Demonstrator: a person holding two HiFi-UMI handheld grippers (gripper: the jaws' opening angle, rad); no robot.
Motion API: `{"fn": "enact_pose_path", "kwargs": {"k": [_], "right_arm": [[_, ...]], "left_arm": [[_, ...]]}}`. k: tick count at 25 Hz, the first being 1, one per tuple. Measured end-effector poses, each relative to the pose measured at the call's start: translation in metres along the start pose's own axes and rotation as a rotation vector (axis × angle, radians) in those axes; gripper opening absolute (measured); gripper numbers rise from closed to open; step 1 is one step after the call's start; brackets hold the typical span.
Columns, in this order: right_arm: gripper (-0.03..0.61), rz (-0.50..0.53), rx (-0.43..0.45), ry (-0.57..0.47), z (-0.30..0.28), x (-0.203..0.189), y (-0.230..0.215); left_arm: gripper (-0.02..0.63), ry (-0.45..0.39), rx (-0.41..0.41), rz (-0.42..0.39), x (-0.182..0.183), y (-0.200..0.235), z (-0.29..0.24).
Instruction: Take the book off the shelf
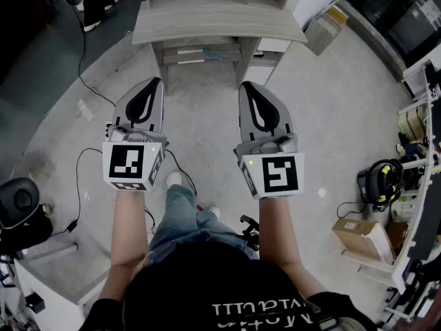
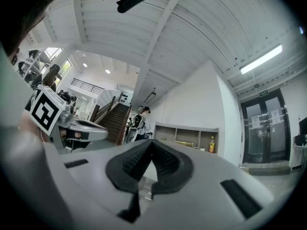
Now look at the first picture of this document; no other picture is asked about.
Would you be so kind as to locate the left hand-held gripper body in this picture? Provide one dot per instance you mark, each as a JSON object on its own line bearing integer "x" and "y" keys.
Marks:
{"x": 125, "y": 165}

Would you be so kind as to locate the white table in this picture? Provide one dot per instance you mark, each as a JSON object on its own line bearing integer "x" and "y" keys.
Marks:
{"x": 51, "y": 298}

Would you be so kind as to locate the person's white left shoe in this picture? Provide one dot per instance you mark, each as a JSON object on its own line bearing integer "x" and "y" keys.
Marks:
{"x": 174, "y": 179}

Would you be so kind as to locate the person's left forearm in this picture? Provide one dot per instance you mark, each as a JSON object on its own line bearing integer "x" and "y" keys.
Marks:
{"x": 132, "y": 226}

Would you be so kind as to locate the person's white right shoe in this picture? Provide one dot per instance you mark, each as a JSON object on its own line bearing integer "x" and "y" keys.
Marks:
{"x": 214, "y": 212}

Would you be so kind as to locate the black glass cabinet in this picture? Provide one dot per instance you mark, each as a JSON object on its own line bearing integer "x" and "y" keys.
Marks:
{"x": 396, "y": 12}

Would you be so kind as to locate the person's blue jeans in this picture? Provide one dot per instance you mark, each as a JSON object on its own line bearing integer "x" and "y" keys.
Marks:
{"x": 186, "y": 219}

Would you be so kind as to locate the black and yellow device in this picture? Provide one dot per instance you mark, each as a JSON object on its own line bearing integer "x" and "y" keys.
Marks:
{"x": 379, "y": 185}

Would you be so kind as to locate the tan cardboard box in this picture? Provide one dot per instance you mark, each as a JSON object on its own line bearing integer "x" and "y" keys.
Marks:
{"x": 358, "y": 238}

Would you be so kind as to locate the black bracket stand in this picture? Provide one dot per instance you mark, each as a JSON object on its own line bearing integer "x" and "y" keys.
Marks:
{"x": 249, "y": 229}

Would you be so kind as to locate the grey cardboard box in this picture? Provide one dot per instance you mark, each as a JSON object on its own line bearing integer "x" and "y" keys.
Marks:
{"x": 322, "y": 34}

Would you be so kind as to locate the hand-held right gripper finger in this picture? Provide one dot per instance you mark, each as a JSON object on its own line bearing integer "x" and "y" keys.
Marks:
{"x": 284, "y": 119}
{"x": 244, "y": 122}

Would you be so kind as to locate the white floor tape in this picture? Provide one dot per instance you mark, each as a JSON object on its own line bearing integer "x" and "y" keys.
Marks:
{"x": 85, "y": 110}

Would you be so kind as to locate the person's black printed t-shirt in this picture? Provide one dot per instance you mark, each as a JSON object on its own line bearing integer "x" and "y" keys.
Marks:
{"x": 206, "y": 281}

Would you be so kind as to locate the yellow-topped cardboard box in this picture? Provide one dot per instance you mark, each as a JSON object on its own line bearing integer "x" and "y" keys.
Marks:
{"x": 337, "y": 14}

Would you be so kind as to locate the white paper scrap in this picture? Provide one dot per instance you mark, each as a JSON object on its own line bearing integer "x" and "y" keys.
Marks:
{"x": 322, "y": 192}

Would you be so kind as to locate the small black box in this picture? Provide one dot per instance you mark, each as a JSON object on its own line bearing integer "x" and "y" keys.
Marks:
{"x": 35, "y": 302}

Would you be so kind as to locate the white metal rack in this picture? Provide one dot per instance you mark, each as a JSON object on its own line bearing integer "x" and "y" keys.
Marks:
{"x": 404, "y": 264}

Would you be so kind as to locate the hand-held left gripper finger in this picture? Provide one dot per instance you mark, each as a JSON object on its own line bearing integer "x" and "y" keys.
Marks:
{"x": 120, "y": 110}
{"x": 158, "y": 116}

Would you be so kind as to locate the person's right forearm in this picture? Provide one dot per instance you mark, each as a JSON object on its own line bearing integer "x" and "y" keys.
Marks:
{"x": 275, "y": 229}

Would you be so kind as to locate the black bag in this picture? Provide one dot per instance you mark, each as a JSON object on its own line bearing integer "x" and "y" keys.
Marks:
{"x": 27, "y": 233}

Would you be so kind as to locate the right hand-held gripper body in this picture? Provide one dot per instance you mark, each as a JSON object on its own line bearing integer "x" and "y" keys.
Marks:
{"x": 279, "y": 174}

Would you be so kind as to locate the dark grey floor mat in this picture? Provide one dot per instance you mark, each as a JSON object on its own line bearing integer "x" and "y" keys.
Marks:
{"x": 41, "y": 81}

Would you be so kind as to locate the white drawer front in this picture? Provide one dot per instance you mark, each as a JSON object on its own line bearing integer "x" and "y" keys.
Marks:
{"x": 274, "y": 44}

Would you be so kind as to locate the grey wooden shelf desk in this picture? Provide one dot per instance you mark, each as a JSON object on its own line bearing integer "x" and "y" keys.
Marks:
{"x": 213, "y": 22}

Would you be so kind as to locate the person's white shoe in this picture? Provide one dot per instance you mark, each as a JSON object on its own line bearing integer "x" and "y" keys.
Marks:
{"x": 174, "y": 179}
{"x": 214, "y": 212}

